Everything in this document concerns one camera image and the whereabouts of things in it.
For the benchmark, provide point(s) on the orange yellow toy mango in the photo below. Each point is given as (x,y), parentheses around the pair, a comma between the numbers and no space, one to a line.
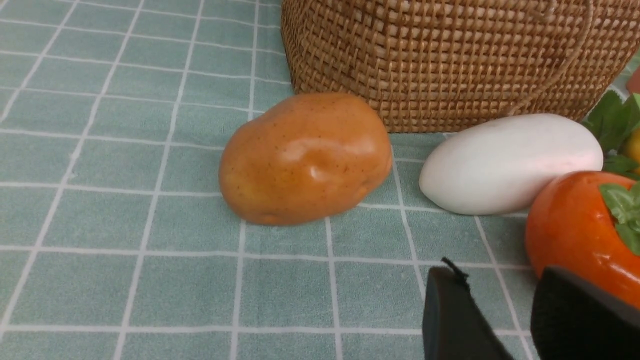
(631,147)

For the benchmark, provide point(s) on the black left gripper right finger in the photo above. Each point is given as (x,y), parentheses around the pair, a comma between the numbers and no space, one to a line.
(574,319)

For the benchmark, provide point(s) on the woven wicker basket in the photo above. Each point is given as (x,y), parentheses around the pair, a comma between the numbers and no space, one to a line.
(445,65)

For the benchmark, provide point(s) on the orange toy persimmon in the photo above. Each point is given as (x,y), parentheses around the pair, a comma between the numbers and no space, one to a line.
(589,223)

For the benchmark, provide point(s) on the teal checkered tablecloth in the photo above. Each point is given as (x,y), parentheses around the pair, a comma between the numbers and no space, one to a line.
(115,241)

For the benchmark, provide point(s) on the white toy radish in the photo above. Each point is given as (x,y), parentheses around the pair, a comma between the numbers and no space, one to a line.
(499,167)

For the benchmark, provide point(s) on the brown toy potato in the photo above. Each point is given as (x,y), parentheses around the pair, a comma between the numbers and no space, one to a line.
(308,157)

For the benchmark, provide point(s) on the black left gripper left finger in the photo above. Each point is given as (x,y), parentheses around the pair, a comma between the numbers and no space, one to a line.
(453,326)

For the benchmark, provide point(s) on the green plastic leaf sprig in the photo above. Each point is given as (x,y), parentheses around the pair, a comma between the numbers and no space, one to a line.
(611,121)

